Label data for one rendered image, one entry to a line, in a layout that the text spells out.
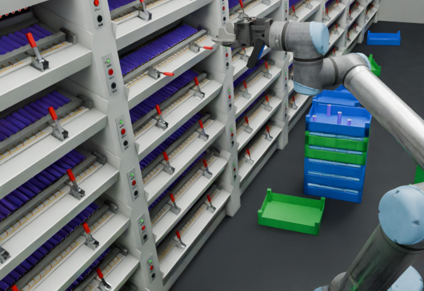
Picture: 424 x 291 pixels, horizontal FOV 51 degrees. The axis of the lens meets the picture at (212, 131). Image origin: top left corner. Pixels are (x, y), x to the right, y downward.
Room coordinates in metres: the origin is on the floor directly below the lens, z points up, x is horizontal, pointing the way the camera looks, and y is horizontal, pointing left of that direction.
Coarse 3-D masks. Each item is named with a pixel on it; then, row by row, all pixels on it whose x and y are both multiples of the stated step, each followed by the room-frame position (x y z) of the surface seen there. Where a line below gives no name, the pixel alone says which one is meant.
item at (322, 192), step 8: (304, 184) 1.90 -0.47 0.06; (304, 192) 1.90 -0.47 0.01; (312, 192) 1.88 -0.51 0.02; (320, 192) 1.86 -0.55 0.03; (328, 192) 1.85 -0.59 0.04; (336, 192) 1.83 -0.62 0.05; (344, 192) 1.82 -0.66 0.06; (360, 192) 1.78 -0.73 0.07; (344, 200) 1.81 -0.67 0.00; (352, 200) 1.80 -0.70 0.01; (360, 200) 1.78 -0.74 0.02
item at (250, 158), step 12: (276, 120) 2.38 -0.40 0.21; (264, 132) 2.30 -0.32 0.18; (276, 132) 2.32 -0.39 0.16; (252, 144) 2.14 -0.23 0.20; (264, 144) 2.19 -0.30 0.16; (240, 156) 2.02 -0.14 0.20; (252, 156) 2.07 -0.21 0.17; (240, 168) 1.96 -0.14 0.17; (252, 168) 2.01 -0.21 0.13; (240, 180) 1.87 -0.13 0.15
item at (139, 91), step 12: (192, 24) 1.83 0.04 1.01; (204, 24) 1.80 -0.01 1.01; (216, 48) 1.77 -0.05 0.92; (180, 60) 1.55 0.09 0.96; (192, 60) 1.59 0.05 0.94; (168, 72) 1.46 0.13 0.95; (180, 72) 1.53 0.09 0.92; (144, 84) 1.36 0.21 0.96; (156, 84) 1.39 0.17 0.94; (132, 96) 1.28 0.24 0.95; (144, 96) 1.34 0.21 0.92
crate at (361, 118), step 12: (312, 108) 2.06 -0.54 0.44; (324, 108) 2.05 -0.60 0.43; (336, 108) 2.03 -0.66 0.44; (348, 108) 2.00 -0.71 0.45; (360, 108) 1.98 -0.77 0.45; (324, 120) 1.98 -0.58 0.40; (336, 120) 1.97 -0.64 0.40; (360, 120) 1.95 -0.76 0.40; (324, 132) 1.86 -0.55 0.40; (336, 132) 1.84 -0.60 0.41; (348, 132) 1.82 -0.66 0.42; (360, 132) 1.79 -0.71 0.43
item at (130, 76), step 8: (200, 32) 1.75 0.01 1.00; (184, 40) 1.65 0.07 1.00; (192, 40) 1.68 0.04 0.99; (176, 48) 1.59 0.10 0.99; (160, 56) 1.51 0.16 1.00; (168, 56) 1.54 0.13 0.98; (144, 64) 1.44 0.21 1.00; (152, 64) 1.45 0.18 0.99; (136, 72) 1.38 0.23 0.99; (144, 72) 1.42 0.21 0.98; (128, 80) 1.34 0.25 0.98
